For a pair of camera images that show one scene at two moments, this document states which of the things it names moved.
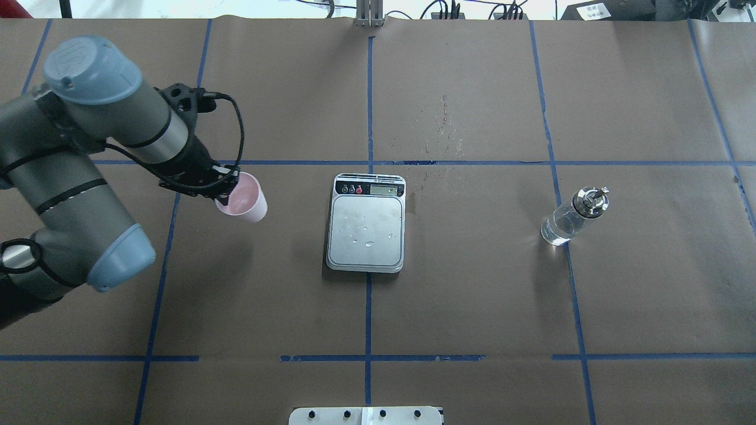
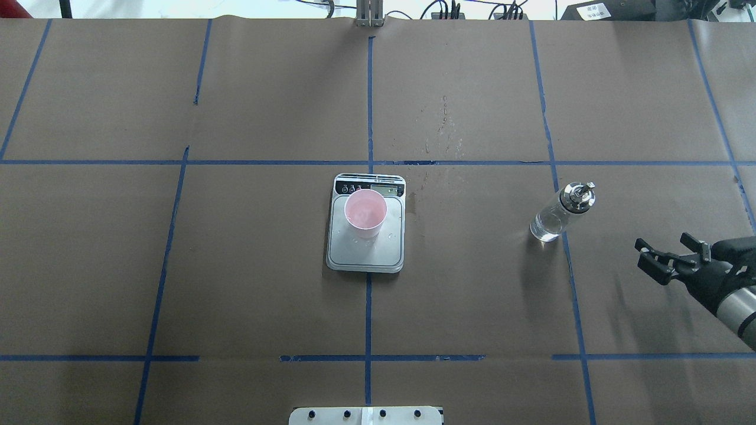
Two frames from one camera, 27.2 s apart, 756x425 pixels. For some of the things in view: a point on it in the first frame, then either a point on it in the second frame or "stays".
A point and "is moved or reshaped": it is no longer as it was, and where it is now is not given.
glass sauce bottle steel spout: (567, 221) is moved or reshaped
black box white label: (612, 10) stays
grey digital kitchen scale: (366, 223) stays
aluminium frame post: (370, 13) stays
